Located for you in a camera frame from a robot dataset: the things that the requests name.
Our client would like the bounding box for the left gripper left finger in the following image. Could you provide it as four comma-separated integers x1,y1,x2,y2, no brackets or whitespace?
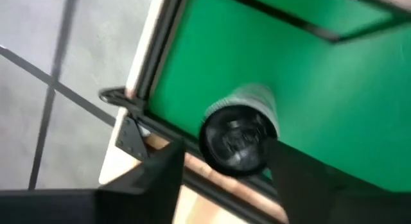
0,139,186,224

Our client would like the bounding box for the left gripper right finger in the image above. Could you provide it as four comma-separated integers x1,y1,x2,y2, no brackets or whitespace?
266,139,411,224

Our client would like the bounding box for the white Celsius peach can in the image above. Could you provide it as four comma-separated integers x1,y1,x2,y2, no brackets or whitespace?
198,83,280,178

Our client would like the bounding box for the black aluminium table frame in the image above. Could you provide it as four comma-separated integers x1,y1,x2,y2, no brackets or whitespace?
98,0,290,224

